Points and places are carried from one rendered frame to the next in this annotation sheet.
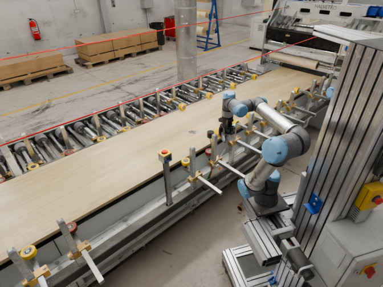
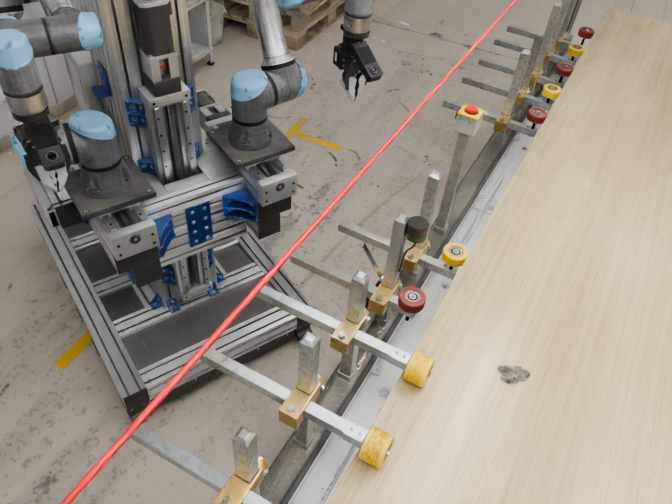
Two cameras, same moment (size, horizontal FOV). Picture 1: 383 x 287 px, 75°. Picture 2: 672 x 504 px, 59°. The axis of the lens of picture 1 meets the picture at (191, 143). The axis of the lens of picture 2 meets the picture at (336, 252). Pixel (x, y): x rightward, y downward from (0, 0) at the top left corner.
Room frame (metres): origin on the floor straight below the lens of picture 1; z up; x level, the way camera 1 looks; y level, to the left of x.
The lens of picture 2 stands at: (2.81, -0.84, 2.21)
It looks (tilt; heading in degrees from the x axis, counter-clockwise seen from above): 45 degrees down; 157
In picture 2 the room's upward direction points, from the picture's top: 5 degrees clockwise
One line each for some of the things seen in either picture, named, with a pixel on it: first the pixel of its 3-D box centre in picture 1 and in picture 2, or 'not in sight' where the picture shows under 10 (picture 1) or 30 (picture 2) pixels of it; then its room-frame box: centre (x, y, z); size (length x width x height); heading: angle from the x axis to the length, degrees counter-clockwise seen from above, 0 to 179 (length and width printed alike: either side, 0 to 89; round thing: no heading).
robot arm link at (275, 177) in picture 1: (268, 180); (250, 94); (1.12, -0.47, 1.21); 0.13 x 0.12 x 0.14; 112
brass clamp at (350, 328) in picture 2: (233, 141); (350, 328); (1.92, -0.40, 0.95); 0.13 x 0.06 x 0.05; 132
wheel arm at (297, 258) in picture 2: (225, 166); (351, 283); (1.69, -0.30, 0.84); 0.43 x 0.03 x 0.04; 42
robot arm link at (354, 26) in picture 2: (228, 112); (356, 22); (1.38, -0.23, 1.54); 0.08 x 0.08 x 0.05
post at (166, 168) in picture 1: (167, 183); (452, 182); (1.40, 0.19, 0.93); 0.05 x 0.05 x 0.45; 42
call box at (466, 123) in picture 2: (164, 156); (468, 121); (1.40, 0.19, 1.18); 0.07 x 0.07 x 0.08; 42
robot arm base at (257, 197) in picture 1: (267, 193); (250, 126); (1.13, -0.47, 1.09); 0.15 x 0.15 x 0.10
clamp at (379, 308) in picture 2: (215, 160); (386, 293); (1.76, -0.21, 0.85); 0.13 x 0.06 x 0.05; 132
